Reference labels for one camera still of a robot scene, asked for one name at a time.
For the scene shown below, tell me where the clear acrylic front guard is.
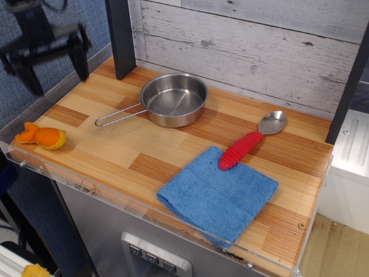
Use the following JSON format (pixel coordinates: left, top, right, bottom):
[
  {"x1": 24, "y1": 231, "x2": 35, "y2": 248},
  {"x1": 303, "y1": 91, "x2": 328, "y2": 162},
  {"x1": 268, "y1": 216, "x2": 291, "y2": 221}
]
[{"x1": 0, "y1": 140, "x2": 335, "y2": 277}]

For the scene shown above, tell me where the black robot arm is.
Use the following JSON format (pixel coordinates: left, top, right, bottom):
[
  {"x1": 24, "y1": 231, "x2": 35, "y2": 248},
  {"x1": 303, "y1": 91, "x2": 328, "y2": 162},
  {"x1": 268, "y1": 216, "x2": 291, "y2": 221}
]
[{"x1": 1, "y1": 1, "x2": 91, "y2": 96}]

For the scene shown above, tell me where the red handled metal spoon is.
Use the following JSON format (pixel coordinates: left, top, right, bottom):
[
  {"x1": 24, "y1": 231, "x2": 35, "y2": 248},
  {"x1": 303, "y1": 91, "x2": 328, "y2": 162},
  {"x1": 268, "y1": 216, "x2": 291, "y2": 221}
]
[{"x1": 219, "y1": 111, "x2": 287, "y2": 170}]

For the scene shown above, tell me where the yellow object bottom left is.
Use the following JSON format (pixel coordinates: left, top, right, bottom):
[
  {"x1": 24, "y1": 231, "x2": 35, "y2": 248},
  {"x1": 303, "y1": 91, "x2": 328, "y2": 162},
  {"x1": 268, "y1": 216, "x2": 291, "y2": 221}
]
[{"x1": 21, "y1": 264, "x2": 51, "y2": 277}]

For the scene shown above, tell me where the small steel saucepan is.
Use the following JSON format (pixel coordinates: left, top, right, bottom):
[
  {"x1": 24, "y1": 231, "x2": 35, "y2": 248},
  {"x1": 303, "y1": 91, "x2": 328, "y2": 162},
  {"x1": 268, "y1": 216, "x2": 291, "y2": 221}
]
[{"x1": 95, "y1": 73, "x2": 209, "y2": 128}]

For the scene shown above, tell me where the dark right vertical post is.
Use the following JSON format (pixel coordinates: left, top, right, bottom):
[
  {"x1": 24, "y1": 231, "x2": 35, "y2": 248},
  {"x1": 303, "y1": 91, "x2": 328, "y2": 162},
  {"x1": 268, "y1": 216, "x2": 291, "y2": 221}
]
[{"x1": 325, "y1": 29, "x2": 368, "y2": 144}]

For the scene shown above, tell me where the white ridged side unit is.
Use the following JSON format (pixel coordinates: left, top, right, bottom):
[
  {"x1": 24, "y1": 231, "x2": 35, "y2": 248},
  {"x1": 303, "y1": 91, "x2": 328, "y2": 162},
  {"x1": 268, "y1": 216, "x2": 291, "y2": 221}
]
[{"x1": 318, "y1": 110, "x2": 368, "y2": 234}]

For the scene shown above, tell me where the blue folded cloth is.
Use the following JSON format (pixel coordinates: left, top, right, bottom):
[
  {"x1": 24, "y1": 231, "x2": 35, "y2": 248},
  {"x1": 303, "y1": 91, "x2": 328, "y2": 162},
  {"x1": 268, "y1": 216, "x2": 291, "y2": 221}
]
[{"x1": 156, "y1": 146, "x2": 278, "y2": 250}]

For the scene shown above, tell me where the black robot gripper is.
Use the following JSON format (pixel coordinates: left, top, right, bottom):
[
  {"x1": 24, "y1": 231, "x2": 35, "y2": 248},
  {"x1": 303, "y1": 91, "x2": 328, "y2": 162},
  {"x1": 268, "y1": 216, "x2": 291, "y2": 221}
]
[{"x1": 1, "y1": 4, "x2": 90, "y2": 96}]

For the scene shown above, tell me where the steel button control panel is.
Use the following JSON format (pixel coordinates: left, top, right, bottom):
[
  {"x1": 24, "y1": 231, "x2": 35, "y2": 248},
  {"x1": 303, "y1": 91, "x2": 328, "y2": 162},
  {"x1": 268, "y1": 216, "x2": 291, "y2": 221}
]
[{"x1": 121, "y1": 231, "x2": 193, "y2": 276}]

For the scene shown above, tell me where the dark vertical post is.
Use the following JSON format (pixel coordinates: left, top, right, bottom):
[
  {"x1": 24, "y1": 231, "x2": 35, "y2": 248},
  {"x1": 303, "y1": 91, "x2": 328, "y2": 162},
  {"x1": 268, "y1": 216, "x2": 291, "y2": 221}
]
[
  {"x1": 325, "y1": 29, "x2": 368, "y2": 144},
  {"x1": 105, "y1": 0, "x2": 136, "y2": 80}
]

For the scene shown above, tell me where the dark left vertical post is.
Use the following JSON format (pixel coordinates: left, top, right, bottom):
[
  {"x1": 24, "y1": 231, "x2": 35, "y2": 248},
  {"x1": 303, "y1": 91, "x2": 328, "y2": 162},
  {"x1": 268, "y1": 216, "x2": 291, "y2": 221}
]
[{"x1": 105, "y1": 0, "x2": 136, "y2": 80}]

